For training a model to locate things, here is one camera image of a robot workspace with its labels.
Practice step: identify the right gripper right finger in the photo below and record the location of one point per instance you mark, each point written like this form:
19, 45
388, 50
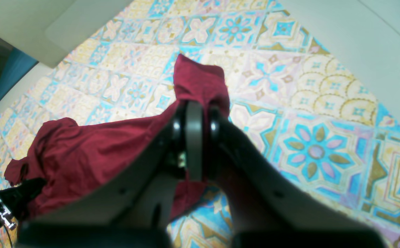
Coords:
267, 209

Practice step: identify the patterned tablecloth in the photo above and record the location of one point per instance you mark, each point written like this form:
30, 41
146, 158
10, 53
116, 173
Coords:
308, 114

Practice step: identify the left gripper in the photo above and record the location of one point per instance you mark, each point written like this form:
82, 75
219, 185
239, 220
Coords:
14, 201

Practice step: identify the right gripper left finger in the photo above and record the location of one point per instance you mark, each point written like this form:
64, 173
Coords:
133, 209

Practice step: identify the maroon t-shirt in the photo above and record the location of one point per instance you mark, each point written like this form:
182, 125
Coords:
75, 160

